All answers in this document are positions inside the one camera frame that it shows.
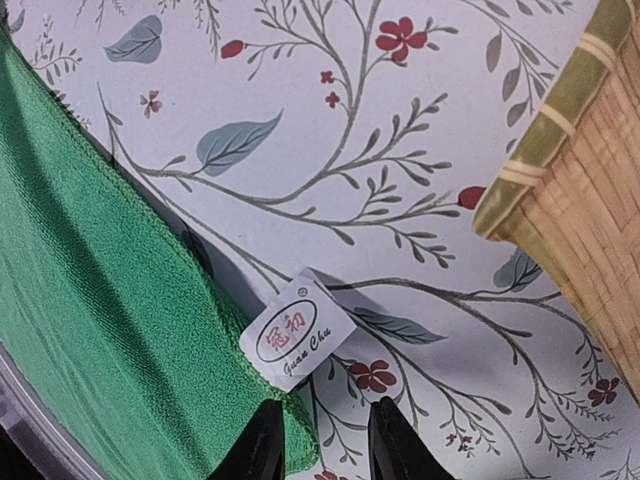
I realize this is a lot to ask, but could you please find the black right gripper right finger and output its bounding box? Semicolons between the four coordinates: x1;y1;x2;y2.
368;397;453;480

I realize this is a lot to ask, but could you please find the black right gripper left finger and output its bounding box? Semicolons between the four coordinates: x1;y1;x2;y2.
207;400;285;480

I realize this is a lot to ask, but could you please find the green towel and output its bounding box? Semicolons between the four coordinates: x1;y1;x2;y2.
1;36;320;479

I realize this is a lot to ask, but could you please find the yellow woven bamboo tray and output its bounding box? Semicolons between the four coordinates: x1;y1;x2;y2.
472;0;639;394

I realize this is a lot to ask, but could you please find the aluminium front rail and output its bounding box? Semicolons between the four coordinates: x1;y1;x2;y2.
1;349;108;480

